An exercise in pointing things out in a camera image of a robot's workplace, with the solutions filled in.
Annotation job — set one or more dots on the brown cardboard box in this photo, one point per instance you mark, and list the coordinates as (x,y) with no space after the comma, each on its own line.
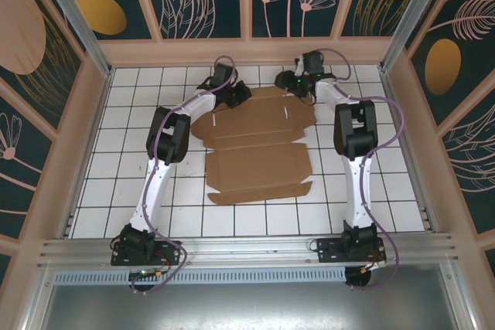
(255,152)

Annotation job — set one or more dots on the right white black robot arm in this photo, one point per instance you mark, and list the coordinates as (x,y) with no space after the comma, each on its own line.
(357,191)

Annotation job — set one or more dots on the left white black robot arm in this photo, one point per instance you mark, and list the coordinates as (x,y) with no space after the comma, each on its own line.
(154,191)

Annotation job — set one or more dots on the small circuit board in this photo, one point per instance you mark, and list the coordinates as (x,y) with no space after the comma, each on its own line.
(145,274)

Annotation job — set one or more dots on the grey metal sheet panel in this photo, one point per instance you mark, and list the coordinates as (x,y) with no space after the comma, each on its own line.
(247,307)

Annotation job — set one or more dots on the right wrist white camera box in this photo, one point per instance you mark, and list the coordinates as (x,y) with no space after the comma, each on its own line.
(299,65)

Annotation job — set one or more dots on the aluminium corner post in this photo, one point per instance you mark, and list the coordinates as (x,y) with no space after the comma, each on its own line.
(410,13)
(77,21)

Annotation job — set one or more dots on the long aluminium mounting rail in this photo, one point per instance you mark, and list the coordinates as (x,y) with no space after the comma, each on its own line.
(247,249)

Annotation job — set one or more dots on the aluminium side rail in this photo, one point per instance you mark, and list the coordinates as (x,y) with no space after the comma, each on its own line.
(89,152)
(421,191)

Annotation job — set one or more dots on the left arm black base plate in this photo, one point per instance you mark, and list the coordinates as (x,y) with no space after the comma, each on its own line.
(170,252)

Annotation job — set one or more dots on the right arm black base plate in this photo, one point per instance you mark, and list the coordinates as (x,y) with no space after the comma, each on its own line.
(328,252)

